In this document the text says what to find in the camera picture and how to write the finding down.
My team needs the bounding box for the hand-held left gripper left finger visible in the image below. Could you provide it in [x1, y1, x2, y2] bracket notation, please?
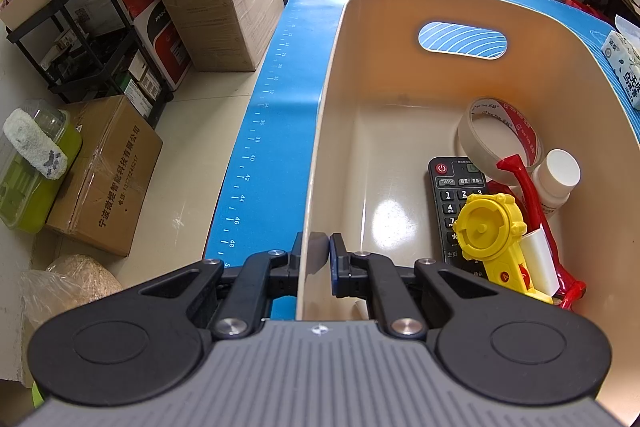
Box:
[140, 232, 304, 341]

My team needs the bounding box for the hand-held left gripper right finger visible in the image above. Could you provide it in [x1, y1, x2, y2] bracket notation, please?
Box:
[328, 233, 507, 341]

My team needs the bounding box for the black remote control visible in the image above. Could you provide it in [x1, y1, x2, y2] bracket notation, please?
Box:
[427, 156, 493, 280]

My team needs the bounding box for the beige plastic storage bin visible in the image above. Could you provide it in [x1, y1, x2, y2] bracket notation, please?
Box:
[295, 0, 640, 427]

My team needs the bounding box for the yellow plastic toy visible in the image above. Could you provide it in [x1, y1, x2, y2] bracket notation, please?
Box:
[452, 193, 556, 305]

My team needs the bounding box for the white packing tape roll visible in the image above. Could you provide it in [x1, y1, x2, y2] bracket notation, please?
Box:
[457, 97, 544, 174]

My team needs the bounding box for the red plastic handle tool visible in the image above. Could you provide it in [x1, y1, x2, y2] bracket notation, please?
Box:
[487, 154, 587, 311]

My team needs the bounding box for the small white plastic bottle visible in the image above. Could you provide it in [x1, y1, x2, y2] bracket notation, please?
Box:
[531, 149, 582, 218]

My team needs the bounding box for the blue silicone mat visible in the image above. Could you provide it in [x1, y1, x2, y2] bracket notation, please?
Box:
[204, 0, 640, 323]

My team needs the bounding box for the taped brown cardboard box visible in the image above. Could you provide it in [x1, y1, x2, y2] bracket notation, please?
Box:
[45, 95, 165, 258]

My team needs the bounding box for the clear bag of grain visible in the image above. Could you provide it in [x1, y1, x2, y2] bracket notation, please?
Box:
[20, 254, 124, 389]

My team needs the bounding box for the film-wrapped cardboard box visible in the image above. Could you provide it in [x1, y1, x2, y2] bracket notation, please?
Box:
[164, 0, 287, 74]

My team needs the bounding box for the white red appliance box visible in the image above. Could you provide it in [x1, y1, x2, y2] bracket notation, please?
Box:
[132, 0, 194, 90]

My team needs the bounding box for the green plastic container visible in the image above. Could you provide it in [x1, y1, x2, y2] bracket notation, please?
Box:
[0, 107, 84, 236]

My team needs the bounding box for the white fuzzy cloth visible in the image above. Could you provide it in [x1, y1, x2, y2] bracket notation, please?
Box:
[2, 108, 69, 180]

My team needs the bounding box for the black rolling cart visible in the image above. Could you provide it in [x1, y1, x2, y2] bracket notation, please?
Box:
[5, 0, 176, 128]

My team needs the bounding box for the floral tissue pack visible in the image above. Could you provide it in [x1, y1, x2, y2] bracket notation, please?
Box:
[600, 31, 640, 110]

